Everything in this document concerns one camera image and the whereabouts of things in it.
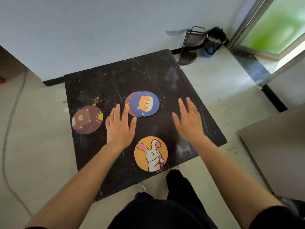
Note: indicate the person's left hand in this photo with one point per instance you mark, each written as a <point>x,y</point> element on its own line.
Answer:
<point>119,132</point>

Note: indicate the person's right hand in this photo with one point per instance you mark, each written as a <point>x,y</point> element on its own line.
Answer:
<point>190,126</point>

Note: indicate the person's left little finger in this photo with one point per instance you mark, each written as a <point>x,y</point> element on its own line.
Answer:
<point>107,121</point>

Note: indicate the person's right thumb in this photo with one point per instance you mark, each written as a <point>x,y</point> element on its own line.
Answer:
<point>176,120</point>

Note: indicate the person's left thumb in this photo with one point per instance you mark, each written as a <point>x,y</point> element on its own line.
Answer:
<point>133,124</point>

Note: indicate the person's left middle finger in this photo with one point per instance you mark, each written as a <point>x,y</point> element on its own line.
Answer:
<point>117,113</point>

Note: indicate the person's right middle finger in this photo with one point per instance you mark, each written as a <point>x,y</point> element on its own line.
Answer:
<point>191,105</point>

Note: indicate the person's left forearm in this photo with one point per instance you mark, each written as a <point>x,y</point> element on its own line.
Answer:
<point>78,186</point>

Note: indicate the person's right forearm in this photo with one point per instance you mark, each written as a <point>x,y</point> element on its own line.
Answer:
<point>228,181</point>

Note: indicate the purple bear round coaster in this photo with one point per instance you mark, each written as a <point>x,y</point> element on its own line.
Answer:
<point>87,120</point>

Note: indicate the blue dog round coaster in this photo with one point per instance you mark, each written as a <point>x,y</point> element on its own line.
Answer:
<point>145,103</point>

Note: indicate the orange rabbit round coaster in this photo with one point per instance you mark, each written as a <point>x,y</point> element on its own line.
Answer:
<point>150,153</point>

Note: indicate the person's white shoe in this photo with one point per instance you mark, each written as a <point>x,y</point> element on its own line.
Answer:
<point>139,188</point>
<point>173,168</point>

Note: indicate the black trash bin with bag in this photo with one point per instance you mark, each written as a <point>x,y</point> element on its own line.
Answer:
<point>213,44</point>

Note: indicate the brown metal corner rack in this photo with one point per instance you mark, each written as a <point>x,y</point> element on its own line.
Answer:
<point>194,38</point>

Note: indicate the person's black trousers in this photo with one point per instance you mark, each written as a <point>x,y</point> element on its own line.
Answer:
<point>176,207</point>

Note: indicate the grey table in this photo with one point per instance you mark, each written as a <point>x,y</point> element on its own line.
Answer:
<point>278,150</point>

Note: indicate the metal framed glass door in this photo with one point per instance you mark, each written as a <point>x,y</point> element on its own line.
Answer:
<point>276,26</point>

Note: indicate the person's black sleeve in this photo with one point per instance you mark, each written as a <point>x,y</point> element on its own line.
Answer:
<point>278,219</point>

